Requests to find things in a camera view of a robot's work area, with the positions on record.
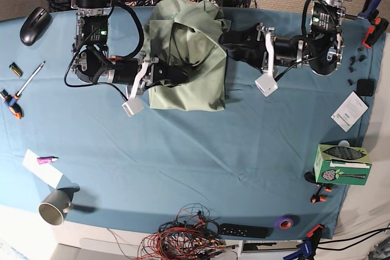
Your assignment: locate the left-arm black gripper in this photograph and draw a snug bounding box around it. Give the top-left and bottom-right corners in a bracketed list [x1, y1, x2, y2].
[218, 25, 268, 70]

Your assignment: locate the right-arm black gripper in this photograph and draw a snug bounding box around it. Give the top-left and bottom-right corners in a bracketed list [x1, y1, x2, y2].
[149, 61, 189, 88]

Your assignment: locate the green T-shirt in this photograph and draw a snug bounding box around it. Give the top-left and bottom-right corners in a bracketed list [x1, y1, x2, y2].
[143, 0, 230, 112]

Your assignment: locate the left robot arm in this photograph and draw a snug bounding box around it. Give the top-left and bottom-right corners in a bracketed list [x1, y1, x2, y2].
[219, 0, 351, 81]

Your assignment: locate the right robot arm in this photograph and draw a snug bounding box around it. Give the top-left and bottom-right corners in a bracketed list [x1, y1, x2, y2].
[68, 0, 188, 91]

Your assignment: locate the white printed card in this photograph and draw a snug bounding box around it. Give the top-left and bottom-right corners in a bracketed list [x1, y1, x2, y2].
[331, 91, 369, 132]

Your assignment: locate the black square box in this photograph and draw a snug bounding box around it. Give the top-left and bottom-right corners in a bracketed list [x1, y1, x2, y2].
[356, 79, 375, 97]

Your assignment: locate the blue table cloth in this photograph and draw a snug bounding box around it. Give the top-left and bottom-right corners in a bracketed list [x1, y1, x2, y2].
[1, 12, 385, 240]

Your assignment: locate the blue black clamp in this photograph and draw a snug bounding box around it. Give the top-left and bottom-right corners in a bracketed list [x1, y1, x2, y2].
[357, 0, 381, 21]

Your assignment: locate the orange black table clamp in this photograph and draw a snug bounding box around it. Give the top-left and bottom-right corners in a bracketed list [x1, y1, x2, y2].
[362, 17, 389, 49]

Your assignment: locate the green cardboard box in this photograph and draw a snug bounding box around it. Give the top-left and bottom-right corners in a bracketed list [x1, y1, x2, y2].
[313, 144, 372, 186]

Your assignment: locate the black computer mouse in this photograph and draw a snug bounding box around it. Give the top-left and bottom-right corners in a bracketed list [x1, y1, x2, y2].
[19, 7, 52, 46]

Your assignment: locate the pink glue tube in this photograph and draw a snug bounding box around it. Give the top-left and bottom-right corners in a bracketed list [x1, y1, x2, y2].
[37, 156, 58, 165]

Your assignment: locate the white paper sheet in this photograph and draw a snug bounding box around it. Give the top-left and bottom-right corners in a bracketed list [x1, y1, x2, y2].
[22, 149, 63, 189]

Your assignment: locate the small green battery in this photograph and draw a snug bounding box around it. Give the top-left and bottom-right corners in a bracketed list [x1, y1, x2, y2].
[9, 62, 23, 78]

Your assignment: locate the black remote control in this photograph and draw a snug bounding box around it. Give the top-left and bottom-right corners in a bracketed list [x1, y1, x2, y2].
[219, 223, 272, 239]

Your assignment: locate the small orange spring clamp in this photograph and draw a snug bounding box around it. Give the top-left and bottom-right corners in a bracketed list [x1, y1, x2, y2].
[310, 183, 333, 203]

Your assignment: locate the grey ceramic mug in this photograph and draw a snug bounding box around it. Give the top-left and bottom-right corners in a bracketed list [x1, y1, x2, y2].
[38, 190, 73, 226]

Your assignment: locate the purple tape roll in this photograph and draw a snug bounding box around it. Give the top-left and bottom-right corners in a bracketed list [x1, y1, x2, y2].
[274, 216, 295, 230]

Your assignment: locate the blue orange bar clamp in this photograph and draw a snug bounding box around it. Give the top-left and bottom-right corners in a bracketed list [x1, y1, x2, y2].
[283, 224, 324, 260]

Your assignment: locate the left-arm white wrist camera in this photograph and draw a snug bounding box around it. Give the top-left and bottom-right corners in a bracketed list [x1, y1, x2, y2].
[255, 74, 278, 97]

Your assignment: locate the right-arm white wrist camera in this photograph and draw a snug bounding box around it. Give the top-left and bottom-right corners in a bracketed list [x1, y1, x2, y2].
[122, 97, 144, 117]

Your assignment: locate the red black wire bundle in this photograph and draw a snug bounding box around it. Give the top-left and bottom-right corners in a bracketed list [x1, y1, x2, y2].
[136, 202, 240, 260]

